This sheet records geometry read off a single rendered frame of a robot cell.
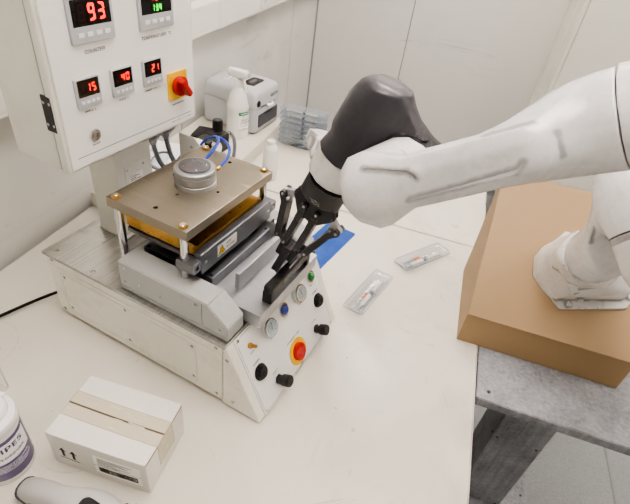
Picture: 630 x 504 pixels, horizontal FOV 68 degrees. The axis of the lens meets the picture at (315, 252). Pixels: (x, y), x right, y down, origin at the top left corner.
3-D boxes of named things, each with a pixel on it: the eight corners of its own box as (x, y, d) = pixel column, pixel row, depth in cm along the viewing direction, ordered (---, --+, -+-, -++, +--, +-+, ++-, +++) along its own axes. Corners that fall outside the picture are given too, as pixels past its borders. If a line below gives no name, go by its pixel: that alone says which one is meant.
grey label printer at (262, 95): (202, 119, 187) (201, 76, 177) (229, 105, 202) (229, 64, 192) (256, 136, 181) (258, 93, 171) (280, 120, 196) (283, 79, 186)
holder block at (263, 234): (144, 256, 93) (143, 245, 91) (208, 211, 107) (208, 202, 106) (212, 289, 88) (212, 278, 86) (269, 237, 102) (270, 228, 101)
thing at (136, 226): (127, 230, 91) (121, 188, 85) (201, 185, 107) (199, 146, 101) (199, 264, 85) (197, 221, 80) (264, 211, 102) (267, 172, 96)
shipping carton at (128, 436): (53, 459, 81) (40, 431, 76) (102, 399, 91) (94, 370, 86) (147, 499, 78) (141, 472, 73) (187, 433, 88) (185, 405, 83)
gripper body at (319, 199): (299, 172, 73) (277, 212, 79) (342, 205, 72) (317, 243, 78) (321, 155, 78) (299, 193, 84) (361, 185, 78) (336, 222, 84)
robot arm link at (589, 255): (596, 192, 99) (669, 137, 75) (629, 276, 94) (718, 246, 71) (544, 204, 100) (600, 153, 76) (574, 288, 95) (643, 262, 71)
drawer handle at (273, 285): (261, 301, 87) (262, 285, 84) (300, 259, 98) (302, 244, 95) (270, 305, 86) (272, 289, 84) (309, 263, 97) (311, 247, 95)
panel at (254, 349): (265, 415, 92) (232, 341, 84) (331, 322, 114) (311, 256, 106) (273, 417, 91) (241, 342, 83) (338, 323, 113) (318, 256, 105)
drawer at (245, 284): (136, 269, 95) (131, 239, 90) (205, 220, 111) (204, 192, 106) (259, 331, 86) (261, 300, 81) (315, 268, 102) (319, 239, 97)
